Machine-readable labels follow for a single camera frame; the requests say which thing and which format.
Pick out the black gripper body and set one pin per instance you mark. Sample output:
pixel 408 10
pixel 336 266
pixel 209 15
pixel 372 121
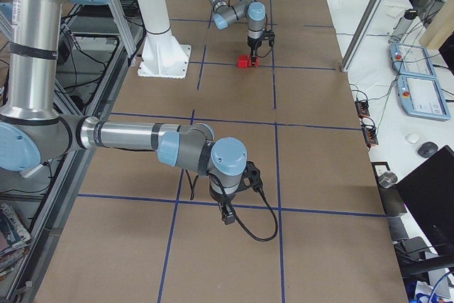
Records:
pixel 254 44
pixel 223 199

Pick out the teach pendant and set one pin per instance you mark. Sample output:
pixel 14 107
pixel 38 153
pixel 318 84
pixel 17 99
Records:
pixel 422 97
pixel 411 60

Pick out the metal cup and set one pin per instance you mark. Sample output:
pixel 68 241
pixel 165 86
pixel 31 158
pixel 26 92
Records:
pixel 387 179

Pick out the black computer mouse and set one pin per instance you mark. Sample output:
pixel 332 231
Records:
pixel 427 149

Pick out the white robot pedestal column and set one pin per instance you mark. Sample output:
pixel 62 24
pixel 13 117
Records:
pixel 162 56

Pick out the orange black power strip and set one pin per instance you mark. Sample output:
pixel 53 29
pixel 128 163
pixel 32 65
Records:
pixel 368 126

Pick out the black laptop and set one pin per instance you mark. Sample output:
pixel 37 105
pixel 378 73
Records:
pixel 427 193

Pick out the aluminium frame post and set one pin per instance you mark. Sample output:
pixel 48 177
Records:
pixel 360 34

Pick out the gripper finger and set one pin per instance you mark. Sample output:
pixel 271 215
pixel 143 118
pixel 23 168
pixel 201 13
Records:
pixel 229 215
pixel 257 56
pixel 252 56
pixel 224 211

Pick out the upper teach pendant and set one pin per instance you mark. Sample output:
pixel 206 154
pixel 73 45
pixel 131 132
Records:
pixel 411 60

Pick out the lower teach pendant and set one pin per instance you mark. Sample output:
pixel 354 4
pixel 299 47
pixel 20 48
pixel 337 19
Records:
pixel 422 97

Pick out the stack of magazines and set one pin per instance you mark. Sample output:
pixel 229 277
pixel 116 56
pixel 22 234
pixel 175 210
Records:
pixel 15 239

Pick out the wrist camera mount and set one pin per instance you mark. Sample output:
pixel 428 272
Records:
pixel 250 178
pixel 269 36

